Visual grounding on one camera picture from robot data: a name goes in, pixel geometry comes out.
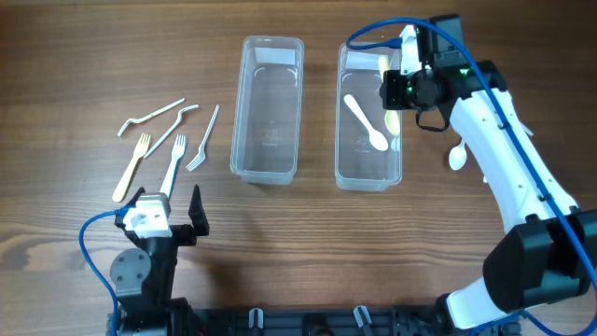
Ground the yellow plastic spoon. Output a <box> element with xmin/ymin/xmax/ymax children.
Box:
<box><xmin>378</xmin><ymin>55</ymin><xmax>401</xmax><ymax>137</ymax></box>

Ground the beige plastic fork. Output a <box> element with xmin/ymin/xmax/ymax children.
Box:
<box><xmin>112</xmin><ymin>133</ymin><xmax>151</xmax><ymax>203</ymax></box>

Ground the bent white fork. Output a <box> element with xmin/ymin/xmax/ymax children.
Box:
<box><xmin>143</xmin><ymin>105</ymin><xmax>200</xmax><ymax>159</ymax></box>
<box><xmin>117</xmin><ymin>98</ymin><xmax>187</xmax><ymax>137</ymax></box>

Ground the clear thin plastic fork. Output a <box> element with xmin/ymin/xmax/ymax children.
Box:
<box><xmin>186</xmin><ymin>105</ymin><xmax>220</xmax><ymax>172</ymax></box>

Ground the white plastic fork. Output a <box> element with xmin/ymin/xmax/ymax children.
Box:
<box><xmin>160</xmin><ymin>134</ymin><xmax>187</xmax><ymax>198</ymax></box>

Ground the white plastic spoon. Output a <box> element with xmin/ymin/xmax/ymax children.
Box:
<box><xmin>449</xmin><ymin>138</ymin><xmax>467</xmax><ymax>171</ymax></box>
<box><xmin>343</xmin><ymin>94</ymin><xmax>389</xmax><ymax>151</ymax></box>

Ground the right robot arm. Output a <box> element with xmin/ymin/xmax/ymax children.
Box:
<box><xmin>379</xmin><ymin>59</ymin><xmax>596</xmax><ymax>335</ymax></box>

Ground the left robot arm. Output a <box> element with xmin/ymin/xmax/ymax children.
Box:
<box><xmin>106</xmin><ymin>186</ymin><xmax>210</xmax><ymax>335</ymax></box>

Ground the right clear plastic container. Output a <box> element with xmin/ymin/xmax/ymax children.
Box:
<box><xmin>335</xmin><ymin>45</ymin><xmax>402</xmax><ymax>191</ymax></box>

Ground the clear plastic container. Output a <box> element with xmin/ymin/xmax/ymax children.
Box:
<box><xmin>230</xmin><ymin>35</ymin><xmax>304</xmax><ymax>185</ymax></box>
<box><xmin>335</xmin><ymin>45</ymin><xmax>402</xmax><ymax>191</ymax></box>

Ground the left clear plastic container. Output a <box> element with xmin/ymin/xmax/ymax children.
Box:
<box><xmin>230</xmin><ymin>35</ymin><xmax>304</xmax><ymax>185</ymax></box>

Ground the left blue cable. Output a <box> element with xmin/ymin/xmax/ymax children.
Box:
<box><xmin>78</xmin><ymin>209</ymin><xmax>128</xmax><ymax>336</ymax></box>

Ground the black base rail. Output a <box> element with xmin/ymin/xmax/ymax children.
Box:
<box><xmin>106</xmin><ymin>305</ymin><xmax>521</xmax><ymax>336</ymax></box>

